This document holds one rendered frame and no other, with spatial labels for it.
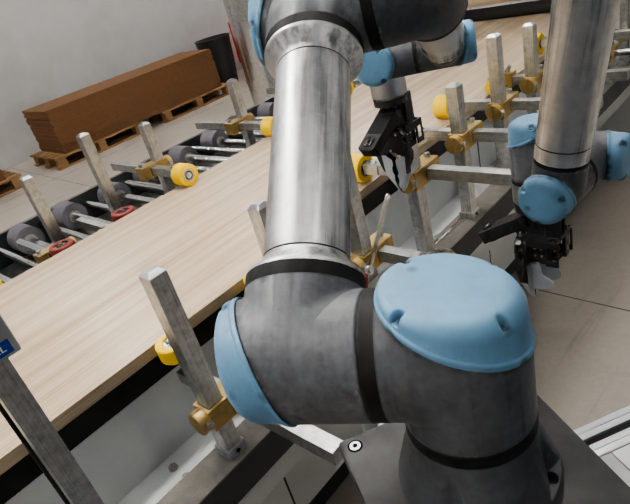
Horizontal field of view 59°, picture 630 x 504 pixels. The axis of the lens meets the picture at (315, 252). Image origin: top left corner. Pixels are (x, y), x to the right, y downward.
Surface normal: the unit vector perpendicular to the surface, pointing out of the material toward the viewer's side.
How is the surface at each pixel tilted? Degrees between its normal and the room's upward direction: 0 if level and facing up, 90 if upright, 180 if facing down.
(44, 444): 90
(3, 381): 90
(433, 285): 8
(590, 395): 0
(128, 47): 90
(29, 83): 90
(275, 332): 35
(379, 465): 0
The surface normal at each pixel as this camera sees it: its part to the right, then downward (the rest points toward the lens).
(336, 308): -0.28, -0.74
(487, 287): -0.11, -0.86
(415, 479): -0.88, 0.15
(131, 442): 0.73, 0.16
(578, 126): -0.01, 0.59
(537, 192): -0.68, 0.50
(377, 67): -0.21, 0.51
